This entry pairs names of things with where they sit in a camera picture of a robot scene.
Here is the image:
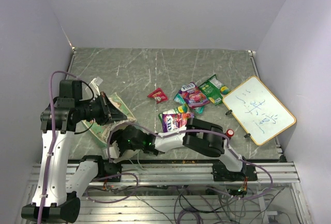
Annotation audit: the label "teal candy packet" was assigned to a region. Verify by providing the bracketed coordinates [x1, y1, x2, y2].
[173, 93, 204, 114]

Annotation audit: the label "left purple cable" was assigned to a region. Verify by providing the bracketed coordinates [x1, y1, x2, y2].
[36, 70, 83, 224]

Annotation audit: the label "small red snack packet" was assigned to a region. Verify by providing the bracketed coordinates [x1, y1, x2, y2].
[147, 88, 168, 104]

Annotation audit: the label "green fruit candy packet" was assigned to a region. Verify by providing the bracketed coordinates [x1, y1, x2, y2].
[199, 74, 230, 105]

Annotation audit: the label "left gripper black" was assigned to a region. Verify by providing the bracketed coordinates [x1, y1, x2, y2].
[76, 91, 127, 125]

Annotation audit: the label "purple berries candy packet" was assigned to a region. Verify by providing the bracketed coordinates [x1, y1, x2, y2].
[178, 82, 210, 108]

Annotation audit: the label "red black stamp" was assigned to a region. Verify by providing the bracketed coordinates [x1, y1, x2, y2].
[225, 129, 234, 139]

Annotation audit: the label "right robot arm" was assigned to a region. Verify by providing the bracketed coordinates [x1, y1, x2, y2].
[109, 118, 258, 182]

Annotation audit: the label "loose wires under table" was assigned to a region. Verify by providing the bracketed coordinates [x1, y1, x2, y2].
[85, 173, 280, 224]

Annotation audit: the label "green patterned paper bag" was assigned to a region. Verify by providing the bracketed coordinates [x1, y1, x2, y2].
[82, 93, 139, 163]

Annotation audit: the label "yellow gummy candy packet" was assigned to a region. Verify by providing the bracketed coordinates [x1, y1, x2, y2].
[158, 103, 190, 120]

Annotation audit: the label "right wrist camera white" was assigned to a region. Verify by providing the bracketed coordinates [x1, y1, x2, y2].
[102, 141, 121, 163]

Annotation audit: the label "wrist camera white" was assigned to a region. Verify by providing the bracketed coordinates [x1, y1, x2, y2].
[102, 141, 121, 163]
[85, 77, 103, 98]

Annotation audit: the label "small whiteboard yellow frame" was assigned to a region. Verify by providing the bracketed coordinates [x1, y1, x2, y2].
[223, 76, 296, 146]

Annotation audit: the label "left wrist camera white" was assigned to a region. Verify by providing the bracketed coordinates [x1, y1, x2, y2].
[85, 77, 103, 98]

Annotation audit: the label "aluminium rail frame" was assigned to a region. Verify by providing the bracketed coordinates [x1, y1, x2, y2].
[15, 160, 311, 224]

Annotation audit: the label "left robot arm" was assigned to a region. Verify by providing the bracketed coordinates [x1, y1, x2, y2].
[21, 80, 127, 223]

